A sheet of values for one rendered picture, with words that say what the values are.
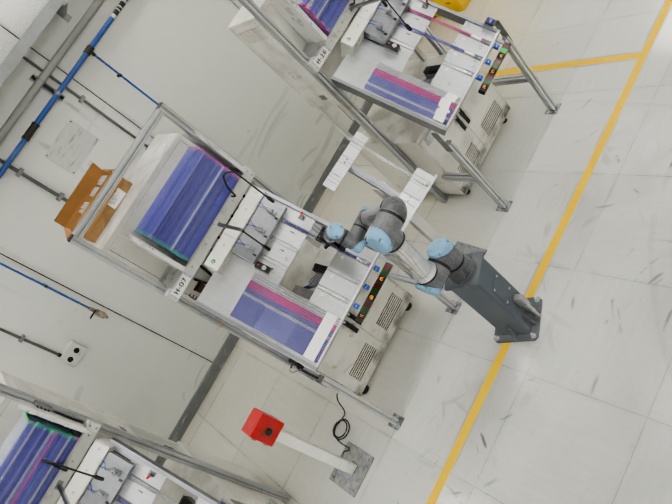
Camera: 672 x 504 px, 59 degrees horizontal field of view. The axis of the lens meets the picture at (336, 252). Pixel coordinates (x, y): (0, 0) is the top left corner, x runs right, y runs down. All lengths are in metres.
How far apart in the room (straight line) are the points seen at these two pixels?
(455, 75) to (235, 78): 1.93
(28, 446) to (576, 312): 2.63
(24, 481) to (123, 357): 1.74
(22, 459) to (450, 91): 2.78
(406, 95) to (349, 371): 1.60
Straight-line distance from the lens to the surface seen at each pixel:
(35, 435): 3.05
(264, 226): 3.08
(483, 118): 4.04
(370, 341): 3.56
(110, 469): 3.12
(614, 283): 3.19
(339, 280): 3.03
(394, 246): 2.42
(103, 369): 4.66
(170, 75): 4.59
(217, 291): 3.11
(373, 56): 3.54
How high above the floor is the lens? 2.59
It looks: 35 degrees down
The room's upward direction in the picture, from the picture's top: 53 degrees counter-clockwise
